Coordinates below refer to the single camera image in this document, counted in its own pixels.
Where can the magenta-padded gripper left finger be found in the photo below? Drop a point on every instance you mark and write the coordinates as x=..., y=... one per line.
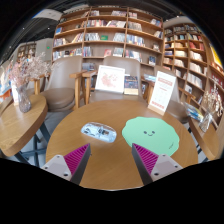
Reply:
x=76, y=159

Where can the vase with beige dried flowers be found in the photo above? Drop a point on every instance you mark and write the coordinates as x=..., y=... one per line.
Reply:
x=205, y=123

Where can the white and orange sign stand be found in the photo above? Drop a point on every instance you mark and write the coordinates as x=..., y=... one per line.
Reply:
x=162, y=91

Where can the stack of colourful magazines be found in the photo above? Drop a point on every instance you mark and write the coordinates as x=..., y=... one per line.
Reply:
x=193, y=111

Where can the transparent computer mouse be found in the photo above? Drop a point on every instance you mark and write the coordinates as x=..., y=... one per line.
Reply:
x=99, y=131

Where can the beige wooden-armed chair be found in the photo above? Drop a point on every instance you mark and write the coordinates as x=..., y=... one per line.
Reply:
x=130, y=67
x=60, y=96
x=176, y=110

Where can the round wooden side table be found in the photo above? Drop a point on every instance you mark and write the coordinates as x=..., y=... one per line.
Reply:
x=20, y=126
x=210, y=143

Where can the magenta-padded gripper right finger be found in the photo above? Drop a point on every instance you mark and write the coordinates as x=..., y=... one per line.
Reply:
x=147, y=160

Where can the small distant wooden bookshelf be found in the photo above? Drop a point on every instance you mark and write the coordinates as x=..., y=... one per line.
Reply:
x=26, y=51

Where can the flat wooden bookshelf unit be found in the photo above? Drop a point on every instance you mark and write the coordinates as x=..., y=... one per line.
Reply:
x=106, y=33

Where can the dark-covered book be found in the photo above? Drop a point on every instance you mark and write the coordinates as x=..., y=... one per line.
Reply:
x=131, y=85

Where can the white framed floral picture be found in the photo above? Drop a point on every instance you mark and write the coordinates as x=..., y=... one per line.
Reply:
x=110, y=79

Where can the stack of blue books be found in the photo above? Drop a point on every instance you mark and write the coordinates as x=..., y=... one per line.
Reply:
x=150, y=77

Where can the green smiley-face mouse pad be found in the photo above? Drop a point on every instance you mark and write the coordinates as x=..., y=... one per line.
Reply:
x=150, y=133

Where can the curved wooden bookshelf unit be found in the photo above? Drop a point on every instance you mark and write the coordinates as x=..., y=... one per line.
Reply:
x=186, y=50

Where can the glass vase with pink flowers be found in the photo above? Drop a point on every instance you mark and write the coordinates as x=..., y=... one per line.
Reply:
x=24, y=100

